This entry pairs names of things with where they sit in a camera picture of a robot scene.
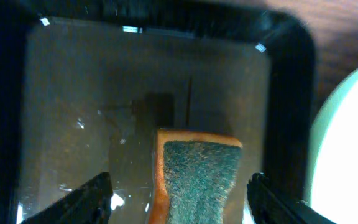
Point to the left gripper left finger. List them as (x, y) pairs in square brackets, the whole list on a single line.
[(88, 204)]

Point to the black rectangular water tray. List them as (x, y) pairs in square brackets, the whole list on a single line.
[(85, 85)]

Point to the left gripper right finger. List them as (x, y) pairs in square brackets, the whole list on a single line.
[(270, 206)]

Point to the orange green scrub sponge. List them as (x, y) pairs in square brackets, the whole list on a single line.
[(194, 174)]

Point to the light blue plate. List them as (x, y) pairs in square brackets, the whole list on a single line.
[(331, 186)]

